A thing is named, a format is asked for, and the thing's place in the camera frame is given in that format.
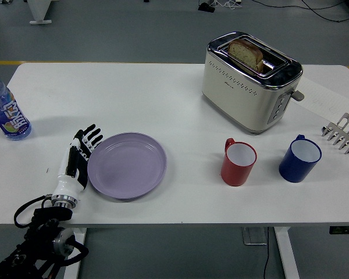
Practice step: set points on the red mug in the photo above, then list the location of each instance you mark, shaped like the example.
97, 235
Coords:
235, 174

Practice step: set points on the blue-label drink bottle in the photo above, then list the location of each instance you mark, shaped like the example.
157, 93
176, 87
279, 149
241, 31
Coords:
8, 110

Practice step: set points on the black table control panel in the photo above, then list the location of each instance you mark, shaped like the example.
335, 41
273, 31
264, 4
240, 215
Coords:
344, 229

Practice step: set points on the purple plate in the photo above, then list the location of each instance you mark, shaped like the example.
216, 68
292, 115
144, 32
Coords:
128, 165

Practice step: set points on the metal toast rack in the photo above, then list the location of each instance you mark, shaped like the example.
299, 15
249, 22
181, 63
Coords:
334, 128

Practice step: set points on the cream and chrome toaster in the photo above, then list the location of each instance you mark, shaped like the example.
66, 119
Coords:
235, 96

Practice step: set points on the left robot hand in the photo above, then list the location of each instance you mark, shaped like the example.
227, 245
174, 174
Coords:
65, 183

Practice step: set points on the white stand base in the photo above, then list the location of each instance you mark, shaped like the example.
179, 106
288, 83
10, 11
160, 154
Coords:
39, 11

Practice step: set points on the bread slice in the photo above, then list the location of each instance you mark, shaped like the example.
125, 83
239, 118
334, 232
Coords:
247, 53

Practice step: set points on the black floor device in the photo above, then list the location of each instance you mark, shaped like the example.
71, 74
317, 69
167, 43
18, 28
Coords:
206, 7

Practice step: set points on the blue mug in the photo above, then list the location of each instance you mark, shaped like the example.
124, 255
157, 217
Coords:
293, 170

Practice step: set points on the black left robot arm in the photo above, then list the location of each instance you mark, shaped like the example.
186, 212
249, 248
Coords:
46, 229

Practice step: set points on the white table leg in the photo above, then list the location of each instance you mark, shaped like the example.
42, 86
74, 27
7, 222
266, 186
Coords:
285, 253
75, 270

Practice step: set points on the white paper sheet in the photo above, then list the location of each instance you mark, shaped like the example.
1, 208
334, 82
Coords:
322, 93

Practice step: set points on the grey floor box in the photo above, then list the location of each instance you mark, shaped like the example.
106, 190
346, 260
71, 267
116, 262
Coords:
254, 236

